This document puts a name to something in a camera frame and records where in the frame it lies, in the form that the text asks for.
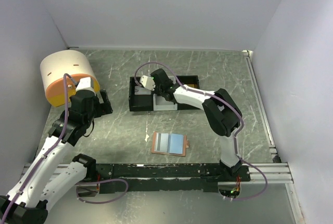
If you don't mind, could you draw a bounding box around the white orange drawer cabinet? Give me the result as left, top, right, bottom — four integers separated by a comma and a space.
40, 50, 100, 107

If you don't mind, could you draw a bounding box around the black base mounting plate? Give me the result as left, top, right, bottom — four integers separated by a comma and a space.
83, 163, 250, 194

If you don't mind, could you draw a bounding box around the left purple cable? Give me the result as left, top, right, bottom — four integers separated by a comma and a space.
4, 73, 130, 217

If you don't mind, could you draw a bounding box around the white card in tray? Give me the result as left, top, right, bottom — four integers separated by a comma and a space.
134, 86, 152, 96

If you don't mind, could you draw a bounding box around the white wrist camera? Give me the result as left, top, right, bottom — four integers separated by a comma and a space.
75, 77, 95, 94
140, 75, 156, 91

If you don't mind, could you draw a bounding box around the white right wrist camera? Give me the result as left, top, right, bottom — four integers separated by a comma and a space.
140, 75, 156, 91

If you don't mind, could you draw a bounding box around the white aluminium corner rail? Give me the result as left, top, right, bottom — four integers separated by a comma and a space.
242, 50, 281, 163

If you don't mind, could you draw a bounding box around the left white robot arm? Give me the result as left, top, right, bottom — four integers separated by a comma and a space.
1, 89, 113, 223

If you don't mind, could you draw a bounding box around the black white three-compartment tray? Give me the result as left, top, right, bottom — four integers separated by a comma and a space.
129, 74, 203, 112

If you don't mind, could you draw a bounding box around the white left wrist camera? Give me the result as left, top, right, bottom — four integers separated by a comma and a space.
75, 77, 95, 94

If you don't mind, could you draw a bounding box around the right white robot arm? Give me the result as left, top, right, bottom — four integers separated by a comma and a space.
149, 69, 244, 181

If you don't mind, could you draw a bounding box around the gold card in tray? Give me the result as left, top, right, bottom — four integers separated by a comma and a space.
182, 79, 200, 89

